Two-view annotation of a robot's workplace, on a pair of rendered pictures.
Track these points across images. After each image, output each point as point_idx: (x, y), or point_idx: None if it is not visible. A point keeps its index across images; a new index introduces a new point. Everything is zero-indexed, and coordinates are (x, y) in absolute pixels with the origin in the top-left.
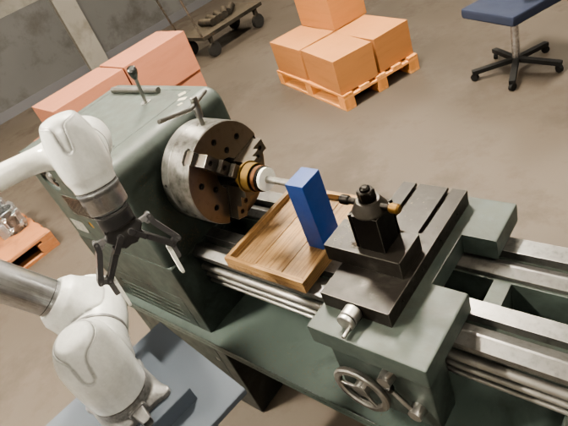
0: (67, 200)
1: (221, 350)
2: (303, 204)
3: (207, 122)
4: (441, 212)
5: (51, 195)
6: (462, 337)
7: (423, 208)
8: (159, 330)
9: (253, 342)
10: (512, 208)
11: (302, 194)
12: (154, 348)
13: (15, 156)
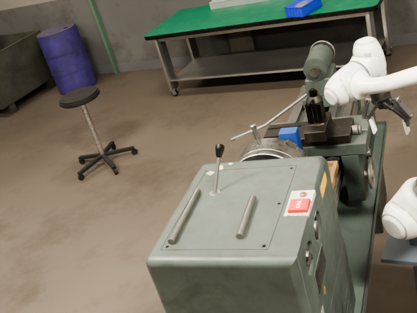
0: (317, 276)
1: (367, 282)
2: (300, 140)
3: (257, 143)
4: (286, 125)
5: (310, 303)
6: None
7: None
8: (387, 254)
9: (352, 268)
10: (273, 123)
11: (298, 131)
12: (403, 248)
13: (379, 77)
